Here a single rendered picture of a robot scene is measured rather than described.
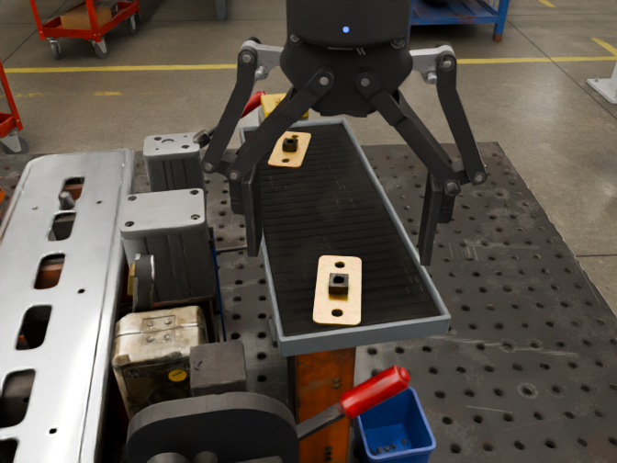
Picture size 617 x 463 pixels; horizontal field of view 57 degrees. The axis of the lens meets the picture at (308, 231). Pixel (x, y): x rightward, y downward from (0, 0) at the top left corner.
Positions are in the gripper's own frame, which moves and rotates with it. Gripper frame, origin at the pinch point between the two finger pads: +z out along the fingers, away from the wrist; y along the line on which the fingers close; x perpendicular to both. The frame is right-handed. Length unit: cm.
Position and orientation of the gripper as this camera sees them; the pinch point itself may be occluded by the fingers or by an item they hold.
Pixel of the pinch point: (339, 239)
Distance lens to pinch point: 45.2
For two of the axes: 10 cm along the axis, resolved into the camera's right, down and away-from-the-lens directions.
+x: -0.8, 6.0, -8.0
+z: 0.0, 8.0, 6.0
